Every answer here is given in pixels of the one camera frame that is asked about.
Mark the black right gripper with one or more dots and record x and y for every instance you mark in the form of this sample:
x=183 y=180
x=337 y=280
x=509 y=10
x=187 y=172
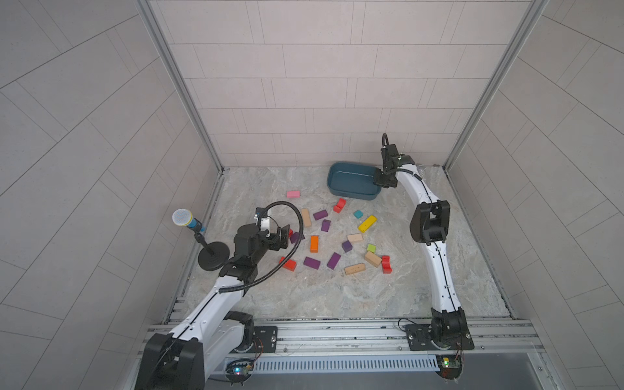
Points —
x=383 y=178

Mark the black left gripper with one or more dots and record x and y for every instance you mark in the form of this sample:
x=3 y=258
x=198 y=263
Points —
x=282 y=236

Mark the purple triangular brick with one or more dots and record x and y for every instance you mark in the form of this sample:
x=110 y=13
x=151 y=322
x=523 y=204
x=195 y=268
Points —
x=295 y=237

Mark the purple brick small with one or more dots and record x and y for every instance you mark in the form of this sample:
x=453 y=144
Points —
x=326 y=224

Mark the small purple cube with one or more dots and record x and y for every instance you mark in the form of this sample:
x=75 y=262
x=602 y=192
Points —
x=347 y=246

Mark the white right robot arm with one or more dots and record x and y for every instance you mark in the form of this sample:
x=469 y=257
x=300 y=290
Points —
x=429 y=227

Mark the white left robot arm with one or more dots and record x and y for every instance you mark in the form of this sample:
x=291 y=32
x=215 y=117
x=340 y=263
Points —
x=185 y=357

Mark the teal storage bin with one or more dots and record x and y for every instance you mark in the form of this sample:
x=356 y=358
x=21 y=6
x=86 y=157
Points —
x=353 y=180

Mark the red brick lower left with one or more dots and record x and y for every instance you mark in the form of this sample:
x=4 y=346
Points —
x=289 y=265

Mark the orange brick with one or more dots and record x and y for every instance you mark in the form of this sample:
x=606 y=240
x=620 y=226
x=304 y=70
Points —
x=314 y=244

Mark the yellow brick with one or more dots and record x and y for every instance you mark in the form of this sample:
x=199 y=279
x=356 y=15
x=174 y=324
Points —
x=367 y=224

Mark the red arch brick upper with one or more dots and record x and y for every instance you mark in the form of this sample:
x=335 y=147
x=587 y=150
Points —
x=339 y=205

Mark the red arch brick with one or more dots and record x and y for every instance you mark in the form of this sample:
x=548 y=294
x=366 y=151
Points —
x=386 y=265
x=339 y=205

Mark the microphone on black stand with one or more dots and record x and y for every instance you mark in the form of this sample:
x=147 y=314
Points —
x=212 y=256

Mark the tan brick right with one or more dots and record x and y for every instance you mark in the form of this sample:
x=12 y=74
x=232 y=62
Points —
x=373 y=259

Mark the red arch brick lower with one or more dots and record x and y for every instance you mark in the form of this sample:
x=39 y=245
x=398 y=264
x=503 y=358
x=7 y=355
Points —
x=386 y=265

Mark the tan long brick lower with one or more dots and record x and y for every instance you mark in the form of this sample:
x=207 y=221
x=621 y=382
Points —
x=354 y=269

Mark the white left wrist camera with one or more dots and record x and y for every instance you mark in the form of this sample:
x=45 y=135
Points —
x=262 y=219

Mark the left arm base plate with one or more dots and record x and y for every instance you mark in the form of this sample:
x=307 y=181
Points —
x=263 y=341

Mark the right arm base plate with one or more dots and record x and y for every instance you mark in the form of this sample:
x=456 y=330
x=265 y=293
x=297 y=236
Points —
x=427 y=337

